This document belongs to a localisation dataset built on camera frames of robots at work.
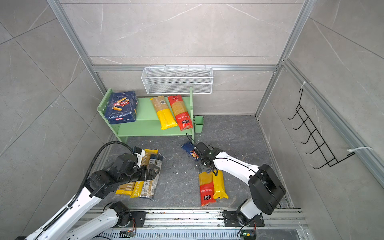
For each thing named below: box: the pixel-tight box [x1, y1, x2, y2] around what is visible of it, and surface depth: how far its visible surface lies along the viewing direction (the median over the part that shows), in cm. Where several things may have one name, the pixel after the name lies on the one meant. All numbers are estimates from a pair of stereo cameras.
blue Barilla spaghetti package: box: [181, 140, 201, 161], surface depth 100 cm
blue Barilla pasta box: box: [104, 90, 139, 125], surface depth 81 cm
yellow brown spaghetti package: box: [150, 95, 178, 130], surface depth 83 cm
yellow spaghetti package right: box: [212, 169, 229, 199], surface depth 81 cm
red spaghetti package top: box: [167, 95, 193, 132], surface depth 83 cm
